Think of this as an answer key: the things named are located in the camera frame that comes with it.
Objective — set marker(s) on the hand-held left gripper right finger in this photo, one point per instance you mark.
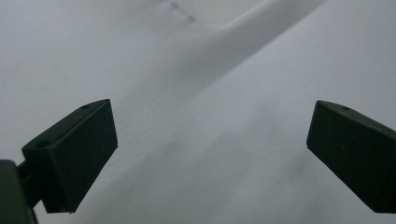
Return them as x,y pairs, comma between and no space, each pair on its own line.
355,152

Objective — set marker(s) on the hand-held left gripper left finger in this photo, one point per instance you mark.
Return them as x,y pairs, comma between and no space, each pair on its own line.
71,155

